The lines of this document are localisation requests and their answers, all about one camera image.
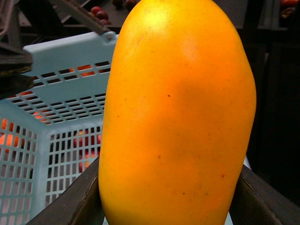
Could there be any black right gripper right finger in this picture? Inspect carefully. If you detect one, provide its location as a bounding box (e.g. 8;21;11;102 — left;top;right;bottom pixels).
229;166;300;225

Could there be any yellow mango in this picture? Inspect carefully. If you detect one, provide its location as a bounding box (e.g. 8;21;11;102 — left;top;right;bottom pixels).
99;0;256;225

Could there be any light blue plastic basket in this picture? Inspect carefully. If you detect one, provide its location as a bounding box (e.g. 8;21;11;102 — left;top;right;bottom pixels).
0;32;117;225

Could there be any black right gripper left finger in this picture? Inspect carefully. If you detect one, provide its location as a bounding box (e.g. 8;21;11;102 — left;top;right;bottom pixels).
28;158;105;225

